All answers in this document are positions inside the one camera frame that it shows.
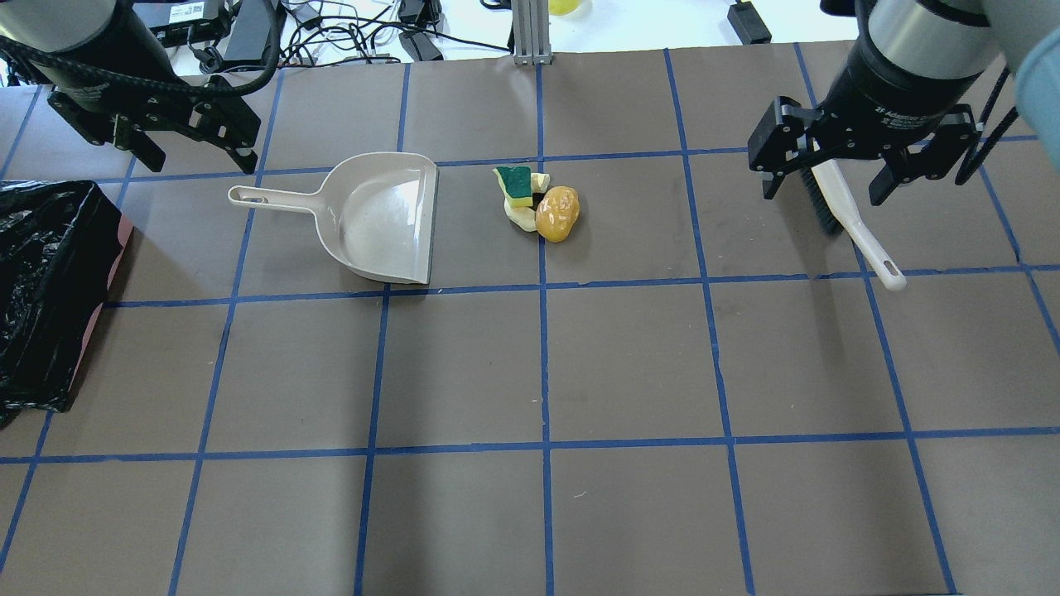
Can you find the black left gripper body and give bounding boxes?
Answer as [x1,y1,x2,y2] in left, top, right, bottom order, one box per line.
[48,84,229,150]

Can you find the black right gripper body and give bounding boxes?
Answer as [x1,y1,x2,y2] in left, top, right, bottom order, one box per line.
[802,78,971,166]

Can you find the beige hand brush black bristles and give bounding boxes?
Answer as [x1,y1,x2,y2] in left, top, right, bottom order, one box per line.
[800,160,906,291]

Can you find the beige plastic dustpan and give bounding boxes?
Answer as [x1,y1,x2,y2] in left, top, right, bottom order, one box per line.
[228,151,439,286]

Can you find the yellow-brown potato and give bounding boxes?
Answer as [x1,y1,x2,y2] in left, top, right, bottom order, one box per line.
[535,186,581,243]

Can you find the green yellow sponge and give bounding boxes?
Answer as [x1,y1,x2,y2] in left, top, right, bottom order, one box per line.
[493,166,533,209]

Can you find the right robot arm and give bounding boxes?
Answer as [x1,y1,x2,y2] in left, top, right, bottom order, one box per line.
[747,1,1059,206]

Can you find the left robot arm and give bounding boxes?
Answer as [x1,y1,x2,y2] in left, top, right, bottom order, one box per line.
[2,1,277,174]

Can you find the black trash bag bin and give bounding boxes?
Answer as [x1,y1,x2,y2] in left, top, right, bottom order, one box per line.
[1,180,133,425]

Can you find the black electronics box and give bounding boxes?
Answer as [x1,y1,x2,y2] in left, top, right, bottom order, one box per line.
[133,1,232,46]

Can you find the black power adapter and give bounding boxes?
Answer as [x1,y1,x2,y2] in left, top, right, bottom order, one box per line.
[726,1,772,46]

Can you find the black power brick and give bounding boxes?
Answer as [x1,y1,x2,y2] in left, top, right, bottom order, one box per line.
[398,31,446,63]

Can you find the aluminium frame post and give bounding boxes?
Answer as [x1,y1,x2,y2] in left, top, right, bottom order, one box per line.
[511,1,554,65]

